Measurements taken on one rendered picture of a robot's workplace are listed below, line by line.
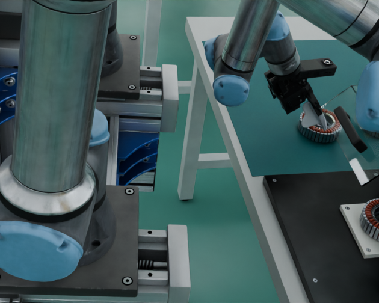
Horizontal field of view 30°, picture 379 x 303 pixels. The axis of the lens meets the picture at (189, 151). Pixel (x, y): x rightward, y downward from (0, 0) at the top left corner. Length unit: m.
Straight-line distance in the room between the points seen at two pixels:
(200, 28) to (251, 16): 0.85
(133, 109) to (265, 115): 0.51
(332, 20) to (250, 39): 0.61
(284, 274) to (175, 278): 0.42
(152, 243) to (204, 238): 1.37
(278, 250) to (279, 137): 0.39
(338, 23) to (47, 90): 0.33
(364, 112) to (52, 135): 0.32
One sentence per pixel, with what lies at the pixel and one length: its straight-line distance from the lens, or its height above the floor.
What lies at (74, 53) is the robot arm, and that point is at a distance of 0.69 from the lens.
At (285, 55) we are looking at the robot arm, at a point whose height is 1.04.
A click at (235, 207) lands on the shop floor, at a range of 2.68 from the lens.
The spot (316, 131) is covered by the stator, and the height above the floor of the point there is 0.78.
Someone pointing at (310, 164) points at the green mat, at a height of 0.75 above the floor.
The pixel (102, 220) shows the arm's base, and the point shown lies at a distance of 1.05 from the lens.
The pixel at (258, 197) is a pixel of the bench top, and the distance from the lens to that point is 1.64.
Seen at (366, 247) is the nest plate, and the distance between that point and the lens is 1.55.
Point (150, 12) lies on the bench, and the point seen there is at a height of 0.54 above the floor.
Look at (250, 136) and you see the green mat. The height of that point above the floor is 0.75.
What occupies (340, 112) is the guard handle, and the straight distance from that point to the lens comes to 1.41.
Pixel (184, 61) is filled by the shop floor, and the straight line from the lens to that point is 3.44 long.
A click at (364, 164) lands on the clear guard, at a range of 1.36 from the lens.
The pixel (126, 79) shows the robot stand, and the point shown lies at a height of 1.04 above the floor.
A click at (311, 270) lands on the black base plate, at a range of 1.48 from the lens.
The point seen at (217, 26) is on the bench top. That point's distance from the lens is 2.24.
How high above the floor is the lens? 1.85
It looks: 40 degrees down
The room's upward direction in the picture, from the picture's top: 8 degrees clockwise
